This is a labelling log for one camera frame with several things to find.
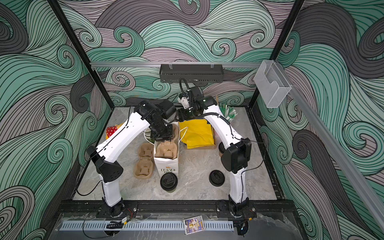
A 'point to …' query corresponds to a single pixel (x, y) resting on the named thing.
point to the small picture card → (193, 225)
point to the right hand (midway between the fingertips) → (180, 117)
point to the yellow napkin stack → (196, 133)
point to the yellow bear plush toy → (110, 130)
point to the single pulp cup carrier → (167, 149)
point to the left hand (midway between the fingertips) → (171, 140)
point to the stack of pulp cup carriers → (144, 167)
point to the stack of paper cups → (148, 133)
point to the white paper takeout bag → (166, 165)
